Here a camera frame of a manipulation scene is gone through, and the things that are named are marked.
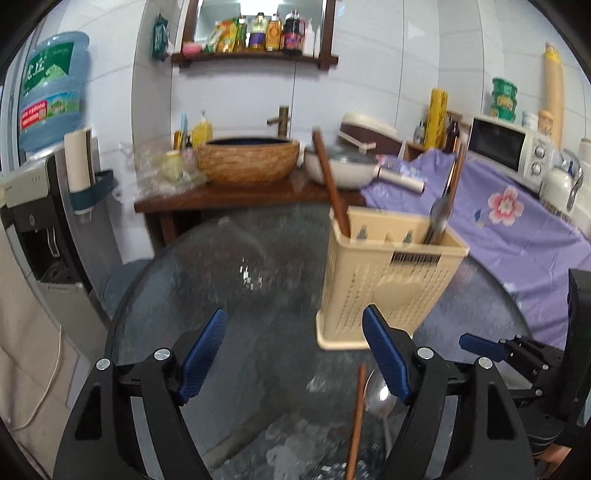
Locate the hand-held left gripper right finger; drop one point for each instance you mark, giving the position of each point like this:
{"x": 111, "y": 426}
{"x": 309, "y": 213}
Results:
{"x": 385, "y": 355}

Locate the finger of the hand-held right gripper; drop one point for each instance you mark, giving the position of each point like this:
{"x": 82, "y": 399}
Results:
{"x": 482, "y": 346}

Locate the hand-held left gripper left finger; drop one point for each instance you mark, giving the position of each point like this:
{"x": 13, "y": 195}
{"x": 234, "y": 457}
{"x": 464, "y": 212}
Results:
{"x": 203, "y": 357}

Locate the metal spoon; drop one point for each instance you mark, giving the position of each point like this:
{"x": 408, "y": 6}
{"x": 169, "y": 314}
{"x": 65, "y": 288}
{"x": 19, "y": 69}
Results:
{"x": 381, "y": 397}
{"x": 438, "y": 213}

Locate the beige plastic utensil holder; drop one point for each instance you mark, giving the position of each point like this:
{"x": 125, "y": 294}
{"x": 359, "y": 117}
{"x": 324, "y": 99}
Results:
{"x": 369, "y": 286}

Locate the brown wooden chopstick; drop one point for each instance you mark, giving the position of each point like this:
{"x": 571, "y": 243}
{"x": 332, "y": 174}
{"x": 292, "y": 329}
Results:
{"x": 330, "y": 180}

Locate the grey round stool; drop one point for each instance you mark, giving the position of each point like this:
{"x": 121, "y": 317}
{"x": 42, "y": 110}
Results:
{"x": 127, "y": 286}

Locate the purple floral cloth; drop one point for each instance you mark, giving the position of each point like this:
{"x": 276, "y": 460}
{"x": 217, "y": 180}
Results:
{"x": 517, "y": 240}

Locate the dark wooden counter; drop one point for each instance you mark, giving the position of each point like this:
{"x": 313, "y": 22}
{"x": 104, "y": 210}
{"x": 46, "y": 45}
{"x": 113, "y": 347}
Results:
{"x": 258, "y": 196}

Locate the white electric kettle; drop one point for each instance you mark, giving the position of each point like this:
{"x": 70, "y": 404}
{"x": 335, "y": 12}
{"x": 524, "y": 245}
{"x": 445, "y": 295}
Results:
{"x": 556, "y": 184}

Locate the white electric pot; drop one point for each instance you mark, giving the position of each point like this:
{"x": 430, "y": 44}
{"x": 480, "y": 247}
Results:
{"x": 351, "y": 173}

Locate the clear plastic bag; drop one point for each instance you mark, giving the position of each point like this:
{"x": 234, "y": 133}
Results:
{"x": 147, "y": 170}

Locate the woven-look basin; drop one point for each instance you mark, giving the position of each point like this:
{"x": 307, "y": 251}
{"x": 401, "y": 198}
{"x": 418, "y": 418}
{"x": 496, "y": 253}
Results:
{"x": 249, "y": 164}

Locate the white microwave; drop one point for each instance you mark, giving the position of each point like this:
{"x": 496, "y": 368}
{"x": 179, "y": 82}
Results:
{"x": 498, "y": 143}

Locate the small wooden box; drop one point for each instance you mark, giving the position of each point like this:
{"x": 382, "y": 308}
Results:
{"x": 415, "y": 152}

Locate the brown glass bottle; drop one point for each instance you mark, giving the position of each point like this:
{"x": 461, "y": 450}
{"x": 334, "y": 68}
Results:
{"x": 451, "y": 138}

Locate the white rice paddle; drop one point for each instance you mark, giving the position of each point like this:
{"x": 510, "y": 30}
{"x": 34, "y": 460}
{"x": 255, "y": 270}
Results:
{"x": 358, "y": 141}

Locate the small clear bottle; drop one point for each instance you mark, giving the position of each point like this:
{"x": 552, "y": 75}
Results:
{"x": 419, "y": 134}

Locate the grey water dispenser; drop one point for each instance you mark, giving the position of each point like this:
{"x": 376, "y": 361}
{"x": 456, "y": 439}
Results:
{"x": 37, "y": 207}

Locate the yellow dish soap bottle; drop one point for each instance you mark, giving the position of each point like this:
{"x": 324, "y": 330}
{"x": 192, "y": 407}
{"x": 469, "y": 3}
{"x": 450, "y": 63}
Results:
{"x": 202, "y": 133}

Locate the brown and white rice cooker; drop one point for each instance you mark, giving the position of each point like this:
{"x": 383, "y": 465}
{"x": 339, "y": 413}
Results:
{"x": 369, "y": 129}

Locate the blue brush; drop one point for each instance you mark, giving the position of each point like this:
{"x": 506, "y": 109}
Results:
{"x": 183, "y": 131}

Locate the yellow labelled jar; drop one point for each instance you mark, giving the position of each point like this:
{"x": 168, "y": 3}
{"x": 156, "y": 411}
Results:
{"x": 546, "y": 123}

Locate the white paper cup tube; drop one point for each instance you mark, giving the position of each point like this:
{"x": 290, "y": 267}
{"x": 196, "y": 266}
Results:
{"x": 77, "y": 161}

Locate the yellow wrap roll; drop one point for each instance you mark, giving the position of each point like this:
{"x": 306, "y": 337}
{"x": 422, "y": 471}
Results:
{"x": 437, "y": 117}

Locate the bronze faucet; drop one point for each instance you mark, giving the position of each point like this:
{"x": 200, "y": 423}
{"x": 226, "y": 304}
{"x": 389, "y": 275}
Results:
{"x": 282, "y": 121}

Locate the wooden mirror shelf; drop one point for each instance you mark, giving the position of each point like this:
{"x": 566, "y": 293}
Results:
{"x": 254, "y": 57}

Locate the blue water jug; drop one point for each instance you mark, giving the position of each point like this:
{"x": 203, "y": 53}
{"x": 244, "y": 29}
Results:
{"x": 51, "y": 92}

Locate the pink bowl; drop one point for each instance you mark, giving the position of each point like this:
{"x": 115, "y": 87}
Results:
{"x": 190, "y": 48}

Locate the green and white packet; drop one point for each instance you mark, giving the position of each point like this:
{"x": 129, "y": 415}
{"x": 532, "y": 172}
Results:
{"x": 209, "y": 44}

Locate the white bottle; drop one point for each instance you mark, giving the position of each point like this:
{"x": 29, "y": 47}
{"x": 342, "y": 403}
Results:
{"x": 317, "y": 44}
{"x": 308, "y": 40}

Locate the yellow seasoning packet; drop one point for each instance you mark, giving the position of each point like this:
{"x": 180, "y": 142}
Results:
{"x": 225, "y": 37}

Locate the green bottle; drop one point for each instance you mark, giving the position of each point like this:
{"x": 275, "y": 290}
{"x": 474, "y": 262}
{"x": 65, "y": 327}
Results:
{"x": 241, "y": 33}

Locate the oil bottle with purple label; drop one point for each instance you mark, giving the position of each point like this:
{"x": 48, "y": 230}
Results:
{"x": 257, "y": 33}

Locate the brown sauce bottle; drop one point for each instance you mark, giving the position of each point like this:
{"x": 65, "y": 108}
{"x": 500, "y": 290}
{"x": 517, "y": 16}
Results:
{"x": 273, "y": 34}

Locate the dark soy sauce bottle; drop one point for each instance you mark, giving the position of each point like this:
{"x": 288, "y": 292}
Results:
{"x": 292, "y": 34}

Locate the dark green wall holder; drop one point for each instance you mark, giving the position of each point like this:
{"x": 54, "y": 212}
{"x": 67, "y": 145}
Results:
{"x": 97, "y": 189}

